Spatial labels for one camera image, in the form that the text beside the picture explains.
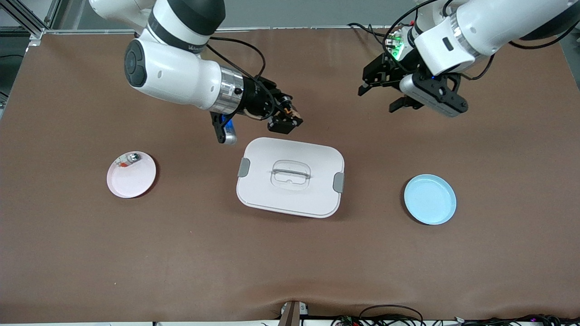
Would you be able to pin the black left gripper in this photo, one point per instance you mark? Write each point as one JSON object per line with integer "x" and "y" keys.
{"x": 384, "y": 69}

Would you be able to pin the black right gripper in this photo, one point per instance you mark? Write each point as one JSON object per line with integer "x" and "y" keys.
{"x": 254, "y": 100}

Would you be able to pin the orange black switch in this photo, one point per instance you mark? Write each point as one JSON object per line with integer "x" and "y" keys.
{"x": 292, "y": 111}

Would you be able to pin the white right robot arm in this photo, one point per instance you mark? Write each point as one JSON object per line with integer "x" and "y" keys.
{"x": 176, "y": 77}

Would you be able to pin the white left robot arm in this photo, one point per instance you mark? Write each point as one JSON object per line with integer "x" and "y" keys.
{"x": 476, "y": 31}

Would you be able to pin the grey box latch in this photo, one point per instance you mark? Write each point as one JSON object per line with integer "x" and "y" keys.
{"x": 244, "y": 167}
{"x": 339, "y": 182}

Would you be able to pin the white lidded storage box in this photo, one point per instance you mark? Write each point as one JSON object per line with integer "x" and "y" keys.
{"x": 290, "y": 199}

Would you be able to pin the light blue round plate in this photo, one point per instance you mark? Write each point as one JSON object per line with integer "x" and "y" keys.
{"x": 430, "y": 200}

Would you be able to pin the pink round plate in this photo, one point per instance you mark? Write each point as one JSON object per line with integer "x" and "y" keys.
{"x": 131, "y": 181}

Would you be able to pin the small green silver switch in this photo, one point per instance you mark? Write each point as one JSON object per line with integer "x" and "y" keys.
{"x": 133, "y": 157}

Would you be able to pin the small white orange switch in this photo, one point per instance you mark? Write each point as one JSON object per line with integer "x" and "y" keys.
{"x": 122, "y": 162}

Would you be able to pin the brown camera mount post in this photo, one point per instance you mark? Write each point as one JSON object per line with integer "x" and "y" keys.
{"x": 292, "y": 314}

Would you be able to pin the aluminium frame profile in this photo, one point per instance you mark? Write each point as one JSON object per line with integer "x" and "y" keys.
{"x": 31, "y": 25}

